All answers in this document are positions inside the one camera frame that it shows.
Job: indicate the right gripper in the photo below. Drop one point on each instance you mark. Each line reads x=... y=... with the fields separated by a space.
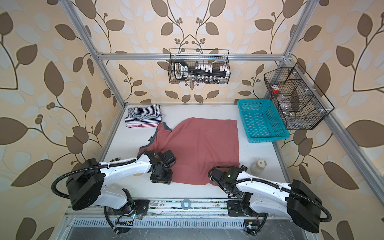
x=235 y=193

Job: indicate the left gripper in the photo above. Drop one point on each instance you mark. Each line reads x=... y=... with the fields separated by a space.
x=168 y=180

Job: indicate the maroon tank top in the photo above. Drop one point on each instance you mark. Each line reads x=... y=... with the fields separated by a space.
x=198 y=145

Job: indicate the blue striped tank top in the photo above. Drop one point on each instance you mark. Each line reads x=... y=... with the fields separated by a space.
x=149 y=114

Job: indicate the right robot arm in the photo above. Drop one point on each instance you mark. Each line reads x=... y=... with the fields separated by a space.
x=256 y=197

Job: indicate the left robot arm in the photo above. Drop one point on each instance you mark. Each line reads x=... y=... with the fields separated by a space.
x=91 y=184

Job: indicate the red striped folded tank top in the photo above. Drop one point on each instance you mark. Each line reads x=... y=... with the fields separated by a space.
x=141 y=126

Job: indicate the white tape roll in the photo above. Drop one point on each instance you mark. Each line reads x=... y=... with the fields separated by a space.
x=258 y=167

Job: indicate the teal plastic basket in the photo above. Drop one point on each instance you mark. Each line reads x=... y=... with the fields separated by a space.
x=262 y=121

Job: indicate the red white item in basket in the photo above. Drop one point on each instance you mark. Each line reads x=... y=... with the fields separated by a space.
x=275 y=89

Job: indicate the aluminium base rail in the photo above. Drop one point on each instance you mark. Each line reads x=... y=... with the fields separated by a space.
x=176 y=219

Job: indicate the black handled tool in basket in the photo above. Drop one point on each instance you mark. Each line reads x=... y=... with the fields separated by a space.
x=200 y=72

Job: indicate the black wire basket right wall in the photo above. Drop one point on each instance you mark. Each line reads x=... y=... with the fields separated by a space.
x=301 y=102

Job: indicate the black wire basket wall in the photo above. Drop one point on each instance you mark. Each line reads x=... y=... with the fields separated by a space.
x=216 y=57
x=301 y=102

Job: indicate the black wire basket back wall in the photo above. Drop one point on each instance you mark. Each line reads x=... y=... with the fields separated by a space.
x=216 y=57

